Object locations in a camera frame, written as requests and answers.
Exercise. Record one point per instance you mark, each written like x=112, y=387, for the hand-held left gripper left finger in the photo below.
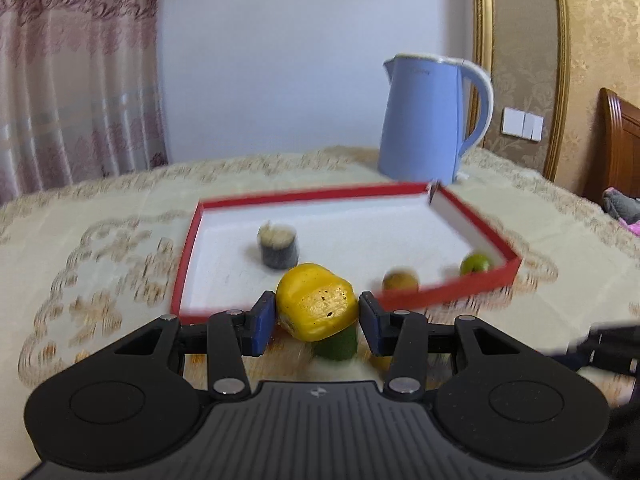
x=262, y=325

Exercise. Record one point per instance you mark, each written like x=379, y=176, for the green jujube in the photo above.
x=475, y=263

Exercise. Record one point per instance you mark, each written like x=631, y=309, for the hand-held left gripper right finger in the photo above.
x=372, y=325

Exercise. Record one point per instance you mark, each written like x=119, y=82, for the white light switch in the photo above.
x=522, y=124

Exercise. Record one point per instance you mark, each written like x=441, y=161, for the dark green cucumber end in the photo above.
x=337, y=347

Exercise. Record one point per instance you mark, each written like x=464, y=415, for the spotted yellow fruit piece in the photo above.
x=315, y=300

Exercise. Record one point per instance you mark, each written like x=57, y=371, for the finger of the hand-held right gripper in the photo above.
x=610, y=357
x=617, y=332

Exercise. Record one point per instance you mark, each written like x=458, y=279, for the brown longan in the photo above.
x=400, y=281

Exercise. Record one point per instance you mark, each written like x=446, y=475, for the pink cloth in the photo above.
x=632, y=227

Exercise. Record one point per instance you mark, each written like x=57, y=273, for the wooden headboard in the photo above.
x=620, y=150

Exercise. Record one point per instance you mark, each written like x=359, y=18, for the red shallow box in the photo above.
x=350, y=240

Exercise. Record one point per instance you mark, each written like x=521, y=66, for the dark sugarcane piece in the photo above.
x=280, y=252

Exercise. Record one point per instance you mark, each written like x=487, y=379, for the grey cloth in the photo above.
x=622, y=205

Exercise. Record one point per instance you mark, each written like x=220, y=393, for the patterned pink curtain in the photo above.
x=75, y=85

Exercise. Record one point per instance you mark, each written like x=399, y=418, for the gold wall moulding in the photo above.
x=484, y=20

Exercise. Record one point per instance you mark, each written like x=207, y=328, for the blue electric kettle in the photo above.
x=420, y=120

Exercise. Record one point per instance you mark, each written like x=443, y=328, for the cream embroidered tablecloth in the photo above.
x=100, y=260

